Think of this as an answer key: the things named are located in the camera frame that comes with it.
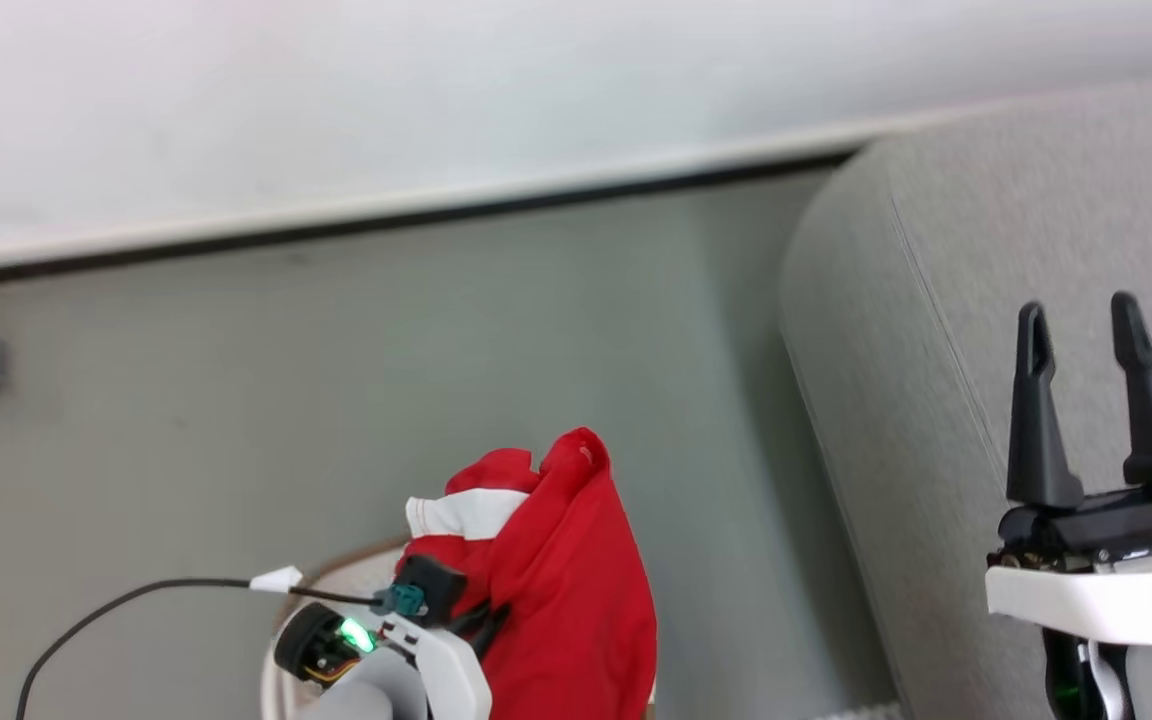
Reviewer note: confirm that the round white laundry basket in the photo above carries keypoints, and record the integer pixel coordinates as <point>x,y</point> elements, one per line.
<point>336,585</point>

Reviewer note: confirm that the red garment with white stripe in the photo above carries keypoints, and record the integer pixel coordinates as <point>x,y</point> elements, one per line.
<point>566,590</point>

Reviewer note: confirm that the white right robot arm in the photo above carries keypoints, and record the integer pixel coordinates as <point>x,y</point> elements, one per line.
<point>1146,685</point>

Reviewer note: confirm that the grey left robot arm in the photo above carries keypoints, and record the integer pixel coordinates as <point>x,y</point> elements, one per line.
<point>366,695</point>

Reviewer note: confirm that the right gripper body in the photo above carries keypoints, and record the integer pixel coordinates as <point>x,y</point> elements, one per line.
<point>1101,570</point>

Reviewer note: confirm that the black baseboard strip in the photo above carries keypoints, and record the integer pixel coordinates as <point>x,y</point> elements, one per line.
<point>386,215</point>

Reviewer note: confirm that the grey fabric sofa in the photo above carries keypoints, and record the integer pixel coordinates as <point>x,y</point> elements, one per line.
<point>956,330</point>

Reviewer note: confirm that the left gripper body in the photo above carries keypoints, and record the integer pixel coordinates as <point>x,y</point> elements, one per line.
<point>436,650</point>

